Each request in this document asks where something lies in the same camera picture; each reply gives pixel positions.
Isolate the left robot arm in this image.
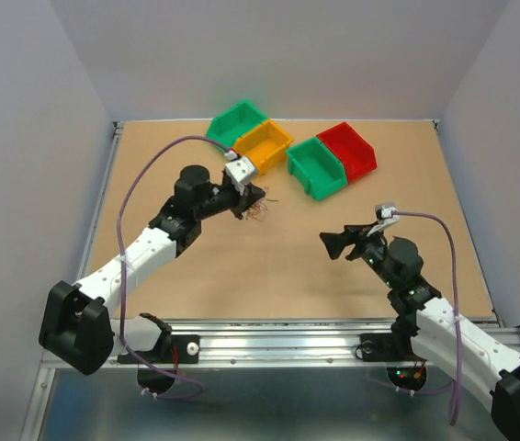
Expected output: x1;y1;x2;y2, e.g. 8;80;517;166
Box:
39;157;265;375

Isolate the near green bin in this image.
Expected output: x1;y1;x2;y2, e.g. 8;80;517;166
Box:
286;137;348;201

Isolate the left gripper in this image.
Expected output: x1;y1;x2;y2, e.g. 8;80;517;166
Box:
194;177;263;221

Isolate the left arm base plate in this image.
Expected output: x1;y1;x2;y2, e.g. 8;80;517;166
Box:
135;334;200;365

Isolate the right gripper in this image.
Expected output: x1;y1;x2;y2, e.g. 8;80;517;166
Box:
319;220;397;288

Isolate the green bin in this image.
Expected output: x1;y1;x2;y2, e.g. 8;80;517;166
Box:
206;100;268;153
286;137;348;201

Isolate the brown wire bundle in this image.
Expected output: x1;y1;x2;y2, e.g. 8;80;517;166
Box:
243;186;279;225

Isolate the red bin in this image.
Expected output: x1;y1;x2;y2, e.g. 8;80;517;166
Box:
317;122;378;184

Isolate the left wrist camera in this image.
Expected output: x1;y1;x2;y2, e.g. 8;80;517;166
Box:
224;156;258;186

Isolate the far green bin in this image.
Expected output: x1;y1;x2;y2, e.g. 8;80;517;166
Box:
206;100;268;153

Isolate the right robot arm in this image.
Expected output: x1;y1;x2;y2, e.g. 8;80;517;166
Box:
319;225;520;440

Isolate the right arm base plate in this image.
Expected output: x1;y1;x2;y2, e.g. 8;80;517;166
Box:
354;332;418;363

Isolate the yellow bin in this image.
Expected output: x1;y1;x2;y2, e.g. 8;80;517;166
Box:
233;119;293;175

